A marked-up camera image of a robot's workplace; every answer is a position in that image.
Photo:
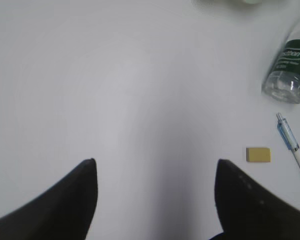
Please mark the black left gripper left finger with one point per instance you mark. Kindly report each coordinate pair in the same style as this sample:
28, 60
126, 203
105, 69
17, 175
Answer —
63, 212

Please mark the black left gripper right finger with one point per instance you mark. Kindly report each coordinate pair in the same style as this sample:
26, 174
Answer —
248, 211

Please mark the clear water bottle green label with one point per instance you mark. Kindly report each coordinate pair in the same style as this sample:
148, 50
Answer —
282, 82

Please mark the yellow eraser left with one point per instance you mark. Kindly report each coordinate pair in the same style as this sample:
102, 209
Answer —
258, 155

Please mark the blue and white pen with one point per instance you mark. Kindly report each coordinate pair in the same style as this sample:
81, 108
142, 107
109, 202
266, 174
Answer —
288, 137

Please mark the translucent green wavy plate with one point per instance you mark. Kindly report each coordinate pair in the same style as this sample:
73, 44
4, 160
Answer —
232, 2

